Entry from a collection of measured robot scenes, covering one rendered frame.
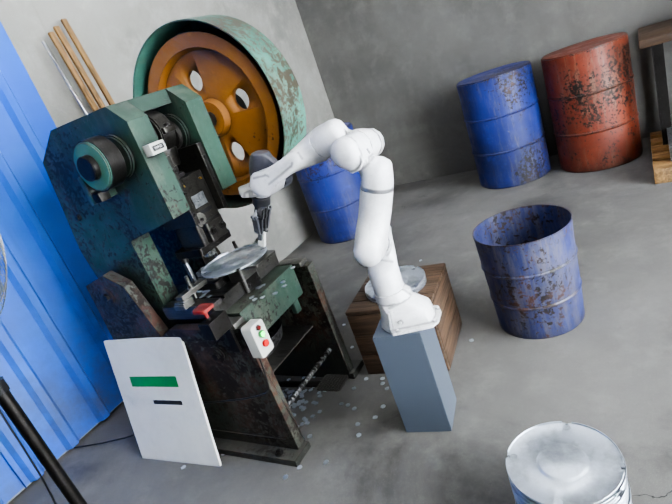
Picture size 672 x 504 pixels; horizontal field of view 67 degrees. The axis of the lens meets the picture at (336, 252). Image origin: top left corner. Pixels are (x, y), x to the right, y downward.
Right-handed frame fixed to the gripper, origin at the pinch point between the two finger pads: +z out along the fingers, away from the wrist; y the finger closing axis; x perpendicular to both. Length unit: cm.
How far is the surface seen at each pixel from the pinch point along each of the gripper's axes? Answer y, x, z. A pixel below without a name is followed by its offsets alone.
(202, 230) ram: -15.3, 18.2, -6.1
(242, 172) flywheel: 26.6, 27.2, -14.1
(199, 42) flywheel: 23, 43, -69
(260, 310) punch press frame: -19.2, -11.1, 20.4
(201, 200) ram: -9.4, 22.4, -15.9
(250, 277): -11.0, -1.1, 12.6
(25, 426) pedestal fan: -97, 27, 28
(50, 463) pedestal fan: -97, 20, 43
